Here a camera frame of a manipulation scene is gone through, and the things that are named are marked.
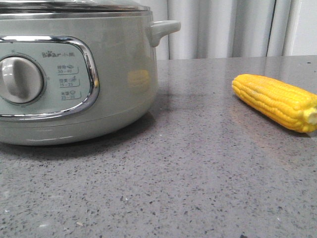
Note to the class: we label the white pleated curtain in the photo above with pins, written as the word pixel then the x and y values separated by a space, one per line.
pixel 237 28

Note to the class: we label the glass pot lid steel rim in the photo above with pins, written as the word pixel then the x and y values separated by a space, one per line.
pixel 59 6

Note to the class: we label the yellow corn cob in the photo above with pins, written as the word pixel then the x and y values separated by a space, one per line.
pixel 292 107

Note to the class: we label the sage green electric pot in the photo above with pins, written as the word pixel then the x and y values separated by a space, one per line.
pixel 71 76

